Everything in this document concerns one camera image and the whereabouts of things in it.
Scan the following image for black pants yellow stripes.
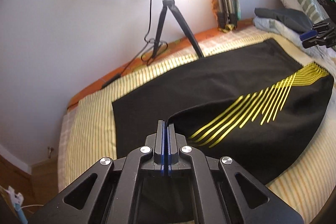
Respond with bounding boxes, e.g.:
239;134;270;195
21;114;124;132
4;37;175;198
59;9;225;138
112;38;334;219

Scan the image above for folded dark grey garment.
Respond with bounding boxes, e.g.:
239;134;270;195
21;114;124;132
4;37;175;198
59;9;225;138
255;8;313;34

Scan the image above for folded light blue garment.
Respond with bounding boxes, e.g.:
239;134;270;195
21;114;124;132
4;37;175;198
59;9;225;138
253;16;335;58

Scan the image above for yellow striped bed sheet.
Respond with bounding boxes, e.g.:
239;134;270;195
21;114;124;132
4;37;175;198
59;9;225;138
58;26;335;223

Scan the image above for orange leaf pattern mattress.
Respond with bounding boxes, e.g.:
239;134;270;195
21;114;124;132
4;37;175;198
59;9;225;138
67;17;254;110

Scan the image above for black camera box right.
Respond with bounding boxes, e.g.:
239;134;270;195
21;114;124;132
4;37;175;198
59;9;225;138
317;0;336;22

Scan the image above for black light cable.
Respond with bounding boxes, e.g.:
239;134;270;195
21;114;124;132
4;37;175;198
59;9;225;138
101;0;169;89

